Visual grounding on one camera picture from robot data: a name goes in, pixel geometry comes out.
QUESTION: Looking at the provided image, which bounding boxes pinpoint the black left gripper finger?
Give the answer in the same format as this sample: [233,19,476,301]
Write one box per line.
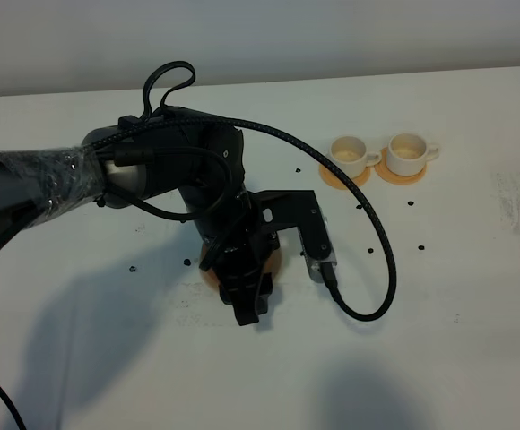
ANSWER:
[258,272,273,314]
[221,266,262,326]

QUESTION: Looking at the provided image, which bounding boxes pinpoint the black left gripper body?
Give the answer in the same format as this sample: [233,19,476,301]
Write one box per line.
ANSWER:
[199,190,280,304]

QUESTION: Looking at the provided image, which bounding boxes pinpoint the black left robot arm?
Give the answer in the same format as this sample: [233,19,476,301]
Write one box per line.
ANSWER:
[0,107,279,325]

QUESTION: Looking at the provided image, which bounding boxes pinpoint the beige round teapot coaster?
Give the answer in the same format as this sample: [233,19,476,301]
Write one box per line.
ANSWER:
[199,244,283,292]

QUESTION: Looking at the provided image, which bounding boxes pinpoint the left orange cup coaster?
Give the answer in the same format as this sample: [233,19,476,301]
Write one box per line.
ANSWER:
[318,154,373,192]

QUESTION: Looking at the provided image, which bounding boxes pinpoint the orange cup coaster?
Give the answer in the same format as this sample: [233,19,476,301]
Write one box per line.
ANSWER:
[318,154,373,192]
[374,147,428,185]

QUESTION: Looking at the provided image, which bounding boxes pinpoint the left white teacup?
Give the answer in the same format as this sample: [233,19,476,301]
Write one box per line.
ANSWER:
[328,136,382,178]

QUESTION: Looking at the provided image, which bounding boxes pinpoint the white teacup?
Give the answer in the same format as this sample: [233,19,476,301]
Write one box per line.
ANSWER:
[385,133,440,177]
[328,136,382,178]

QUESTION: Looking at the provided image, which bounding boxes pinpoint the right orange cup coaster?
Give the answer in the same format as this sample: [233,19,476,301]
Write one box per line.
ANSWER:
[374,147,428,185]

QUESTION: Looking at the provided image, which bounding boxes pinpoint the right white teacup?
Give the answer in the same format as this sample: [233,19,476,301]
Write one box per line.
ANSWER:
[385,133,440,177]

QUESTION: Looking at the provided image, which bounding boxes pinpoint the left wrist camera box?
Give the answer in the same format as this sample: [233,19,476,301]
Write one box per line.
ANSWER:
[252,190,338,288]

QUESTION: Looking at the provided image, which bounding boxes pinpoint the black smooth arm cable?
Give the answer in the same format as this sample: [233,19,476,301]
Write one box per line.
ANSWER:
[0,60,234,430]

